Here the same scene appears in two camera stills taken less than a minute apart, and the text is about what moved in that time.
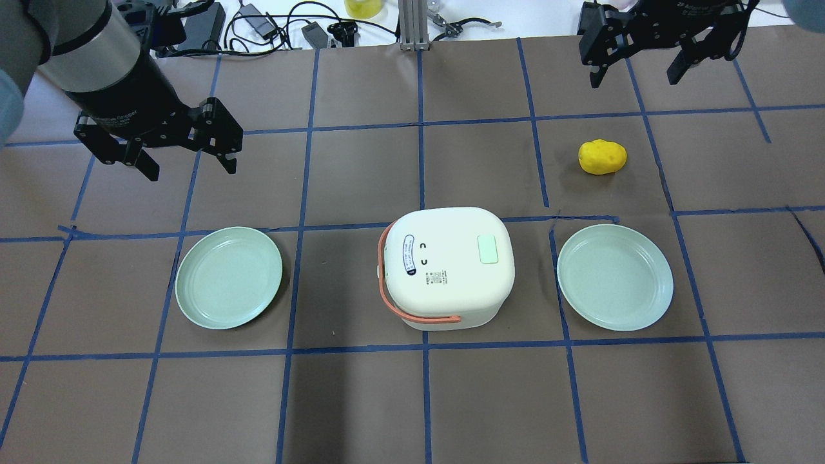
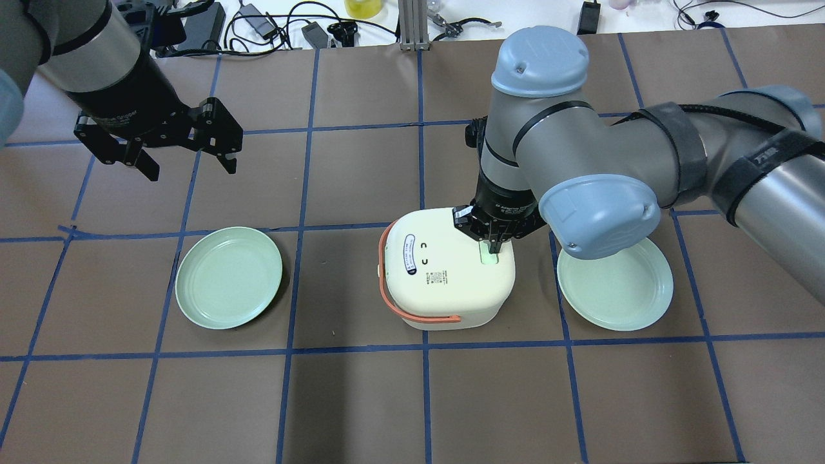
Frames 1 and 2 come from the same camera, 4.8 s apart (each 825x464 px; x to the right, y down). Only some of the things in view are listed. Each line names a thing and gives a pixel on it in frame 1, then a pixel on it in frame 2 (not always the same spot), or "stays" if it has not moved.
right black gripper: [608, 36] → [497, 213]
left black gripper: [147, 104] stays
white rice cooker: [446, 269] stays
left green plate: [228, 278] stays
